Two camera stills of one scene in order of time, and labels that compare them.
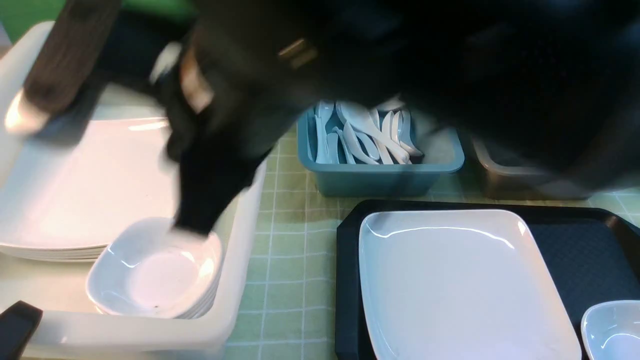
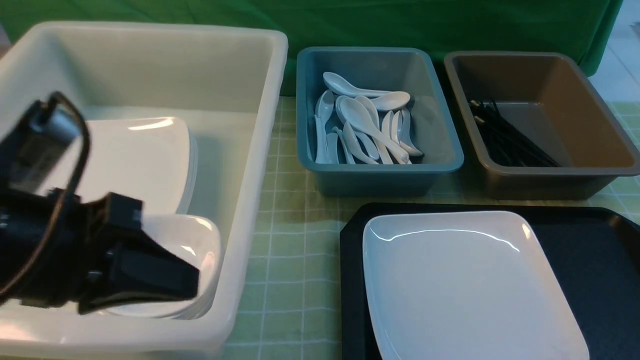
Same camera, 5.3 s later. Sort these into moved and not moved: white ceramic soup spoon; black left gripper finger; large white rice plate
Moved: black left gripper finger
Not moved: white ceramic soup spoon; large white rice plate
